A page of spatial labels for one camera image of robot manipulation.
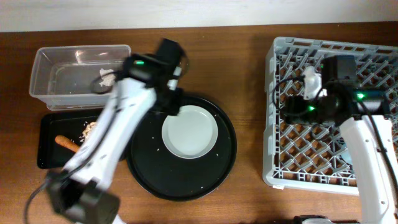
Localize clear plastic bin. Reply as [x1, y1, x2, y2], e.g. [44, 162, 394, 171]
[29, 44, 131, 111]

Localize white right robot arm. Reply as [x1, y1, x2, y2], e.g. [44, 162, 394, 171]
[282, 86, 397, 223]

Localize grey dishwasher rack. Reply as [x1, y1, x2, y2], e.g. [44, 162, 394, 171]
[262, 37, 397, 195]

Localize white tissue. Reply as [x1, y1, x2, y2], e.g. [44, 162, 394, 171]
[99, 68, 116, 87]

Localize round black tray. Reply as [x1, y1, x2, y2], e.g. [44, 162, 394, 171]
[126, 95, 237, 201]

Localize orange carrot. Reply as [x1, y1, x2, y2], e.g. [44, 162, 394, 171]
[55, 135, 80, 152]

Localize black rectangular tray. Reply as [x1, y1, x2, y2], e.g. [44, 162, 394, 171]
[37, 109, 101, 169]

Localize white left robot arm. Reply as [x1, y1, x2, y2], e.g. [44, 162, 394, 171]
[23, 53, 189, 223]

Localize grey round plate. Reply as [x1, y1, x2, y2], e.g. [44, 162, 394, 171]
[162, 105, 218, 159]

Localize peanut shells and rice scraps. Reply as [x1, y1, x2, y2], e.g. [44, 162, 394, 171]
[79, 121, 96, 143]

